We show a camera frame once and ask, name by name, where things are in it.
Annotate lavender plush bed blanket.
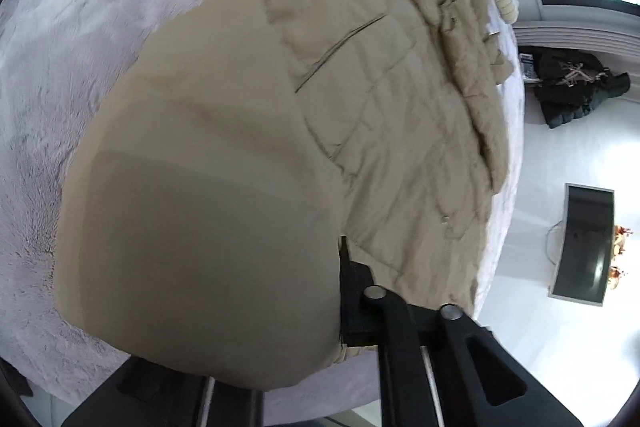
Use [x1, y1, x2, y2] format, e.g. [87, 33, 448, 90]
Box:
[0, 0, 526, 425]

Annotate black television screen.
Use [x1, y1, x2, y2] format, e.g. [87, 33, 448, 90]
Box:
[549, 183, 615, 307]

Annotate beige puffer jacket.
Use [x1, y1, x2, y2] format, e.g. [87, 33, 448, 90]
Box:
[54, 0, 511, 390]

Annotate black jacket on floor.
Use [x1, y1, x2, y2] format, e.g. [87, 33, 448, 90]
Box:
[518, 46, 631, 129]

